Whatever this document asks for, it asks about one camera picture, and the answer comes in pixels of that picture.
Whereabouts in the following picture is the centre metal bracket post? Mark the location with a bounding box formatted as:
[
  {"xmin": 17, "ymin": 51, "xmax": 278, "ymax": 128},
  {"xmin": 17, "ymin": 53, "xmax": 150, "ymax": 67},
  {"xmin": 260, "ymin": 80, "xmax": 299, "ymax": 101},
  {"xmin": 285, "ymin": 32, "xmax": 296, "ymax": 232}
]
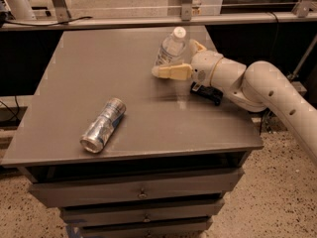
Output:
[{"xmin": 181, "ymin": 0, "xmax": 192, "ymax": 21}]

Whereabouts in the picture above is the grey drawer cabinet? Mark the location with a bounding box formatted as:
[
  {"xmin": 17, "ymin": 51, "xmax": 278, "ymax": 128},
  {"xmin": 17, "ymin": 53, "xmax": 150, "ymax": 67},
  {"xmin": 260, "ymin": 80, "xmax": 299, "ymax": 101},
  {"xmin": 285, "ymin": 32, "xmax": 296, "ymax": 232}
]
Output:
[{"xmin": 0, "ymin": 26, "xmax": 264, "ymax": 238}]

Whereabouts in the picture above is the metal bracket post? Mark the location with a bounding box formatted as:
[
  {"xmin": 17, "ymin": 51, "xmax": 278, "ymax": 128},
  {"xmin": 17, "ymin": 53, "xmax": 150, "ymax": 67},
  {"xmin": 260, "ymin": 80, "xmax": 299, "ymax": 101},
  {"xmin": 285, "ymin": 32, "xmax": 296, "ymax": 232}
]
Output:
[
  {"xmin": 181, "ymin": 0, "xmax": 192, "ymax": 21},
  {"xmin": 52, "ymin": 0, "xmax": 71, "ymax": 24}
]

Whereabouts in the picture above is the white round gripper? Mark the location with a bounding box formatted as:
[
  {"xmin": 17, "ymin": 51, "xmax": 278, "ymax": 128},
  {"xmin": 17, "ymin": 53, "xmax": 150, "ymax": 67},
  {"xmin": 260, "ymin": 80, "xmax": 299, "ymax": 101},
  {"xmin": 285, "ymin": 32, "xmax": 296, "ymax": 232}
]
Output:
[{"xmin": 152, "ymin": 39, "xmax": 223, "ymax": 86}]

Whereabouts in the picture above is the silver aluminium drink can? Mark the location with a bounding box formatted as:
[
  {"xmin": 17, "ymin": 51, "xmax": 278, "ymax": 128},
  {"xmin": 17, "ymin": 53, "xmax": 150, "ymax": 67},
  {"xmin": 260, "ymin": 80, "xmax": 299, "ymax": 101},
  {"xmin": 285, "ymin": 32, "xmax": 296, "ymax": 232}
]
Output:
[{"xmin": 80, "ymin": 98, "xmax": 126, "ymax": 154}]

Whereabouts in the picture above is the middle grey drawer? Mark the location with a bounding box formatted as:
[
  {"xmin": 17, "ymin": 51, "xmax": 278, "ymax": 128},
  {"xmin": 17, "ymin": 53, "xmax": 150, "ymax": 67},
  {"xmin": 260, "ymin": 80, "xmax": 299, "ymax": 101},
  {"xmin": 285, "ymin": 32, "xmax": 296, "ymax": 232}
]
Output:
[{"xmin": 60, "ymin": 196, "xmax": 224, "ymax": 227}]

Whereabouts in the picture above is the grey metal rail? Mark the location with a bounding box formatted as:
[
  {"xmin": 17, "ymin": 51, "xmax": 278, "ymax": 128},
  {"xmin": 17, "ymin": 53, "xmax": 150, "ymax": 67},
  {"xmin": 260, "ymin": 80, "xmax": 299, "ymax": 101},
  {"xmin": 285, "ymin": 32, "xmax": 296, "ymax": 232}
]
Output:
[{"xmin": 0, "ymin": 12, "xmax": 317, "ymax": 32}]

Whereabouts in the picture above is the black cable lower left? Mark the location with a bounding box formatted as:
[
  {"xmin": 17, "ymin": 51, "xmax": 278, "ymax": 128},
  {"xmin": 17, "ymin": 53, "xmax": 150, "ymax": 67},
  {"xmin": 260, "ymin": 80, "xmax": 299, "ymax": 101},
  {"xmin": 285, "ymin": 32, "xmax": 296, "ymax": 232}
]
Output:
[{"xmin": 0, "ymin": 94, "xmax": 22, "ymax": 123}]

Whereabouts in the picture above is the grey drawer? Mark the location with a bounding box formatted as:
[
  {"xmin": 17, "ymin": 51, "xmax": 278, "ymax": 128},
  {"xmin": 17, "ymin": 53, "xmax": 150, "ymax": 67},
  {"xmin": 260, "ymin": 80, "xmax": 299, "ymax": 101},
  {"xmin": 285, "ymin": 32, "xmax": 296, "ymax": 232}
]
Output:
[
  {"xmin": 30, "ymin": 168, "xmax": 244, "ymax": 207},
  {"xmin": 60, "ymin": 196, "xmax": 224, "ymax": 227},
  {"xmin": 80, "ymin": 217, "xmax": 212, "ymax": 238}
]

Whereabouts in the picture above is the clear plastic water bottle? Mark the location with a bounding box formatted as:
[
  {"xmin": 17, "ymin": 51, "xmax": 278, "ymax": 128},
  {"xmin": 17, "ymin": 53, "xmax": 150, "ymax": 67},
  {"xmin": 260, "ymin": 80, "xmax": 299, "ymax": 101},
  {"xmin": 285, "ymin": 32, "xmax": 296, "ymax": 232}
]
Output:
[{"xmin": 155, "ymin": 27, "xmax": 186, "ymax": 65}]

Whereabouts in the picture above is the bottom grey drawer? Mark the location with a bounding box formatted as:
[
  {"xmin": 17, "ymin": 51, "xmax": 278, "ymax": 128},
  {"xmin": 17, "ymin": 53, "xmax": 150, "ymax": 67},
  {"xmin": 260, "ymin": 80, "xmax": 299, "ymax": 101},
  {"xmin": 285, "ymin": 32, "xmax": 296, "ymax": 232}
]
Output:
[{"xmin": 80, "ymin": 217, "xmax": 212, "ymax": 238}]

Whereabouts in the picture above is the white pipe background left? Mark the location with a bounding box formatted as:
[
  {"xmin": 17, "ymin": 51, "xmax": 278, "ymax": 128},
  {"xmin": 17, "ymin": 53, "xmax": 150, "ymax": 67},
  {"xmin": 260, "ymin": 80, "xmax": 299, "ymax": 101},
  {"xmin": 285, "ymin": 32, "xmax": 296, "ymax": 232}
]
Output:
[{"xmin": 0, "ymin": 0, "xmax": 37, "ymax": 21}]

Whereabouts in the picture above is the black cable on rail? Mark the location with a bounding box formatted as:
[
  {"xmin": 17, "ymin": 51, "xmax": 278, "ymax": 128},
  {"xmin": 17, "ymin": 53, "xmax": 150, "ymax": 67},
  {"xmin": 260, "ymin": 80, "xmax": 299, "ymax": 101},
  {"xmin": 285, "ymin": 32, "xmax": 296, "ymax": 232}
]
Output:
[{"xmin": 3, "ymin": 15, "xmax": 94, "ymax": 27}]

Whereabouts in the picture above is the left metal bracket post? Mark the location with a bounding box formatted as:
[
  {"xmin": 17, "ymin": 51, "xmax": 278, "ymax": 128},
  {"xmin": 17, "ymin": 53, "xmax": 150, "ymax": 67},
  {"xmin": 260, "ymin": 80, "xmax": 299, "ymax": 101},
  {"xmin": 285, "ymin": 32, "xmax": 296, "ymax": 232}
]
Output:
[{"xmin": 52, "ymin": 0, "xmax": 71, "ymax": 24}]

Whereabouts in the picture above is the top grey drawer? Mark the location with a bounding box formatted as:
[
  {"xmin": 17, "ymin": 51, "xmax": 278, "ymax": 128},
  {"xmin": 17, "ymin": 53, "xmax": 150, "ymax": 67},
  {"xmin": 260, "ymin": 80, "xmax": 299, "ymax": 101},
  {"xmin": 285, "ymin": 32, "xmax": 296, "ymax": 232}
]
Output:
[{"xmin": 30, "ymin": 168, "xmax": 244, "ymax": 207}]

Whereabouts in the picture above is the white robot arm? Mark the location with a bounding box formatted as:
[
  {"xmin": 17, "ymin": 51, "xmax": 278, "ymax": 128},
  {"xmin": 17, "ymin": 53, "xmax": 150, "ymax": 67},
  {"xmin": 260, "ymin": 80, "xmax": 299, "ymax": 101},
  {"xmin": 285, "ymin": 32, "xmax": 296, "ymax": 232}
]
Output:
[{"xmin": 153, "ymin": 40, "xmax": 317, "ymax": 164}]

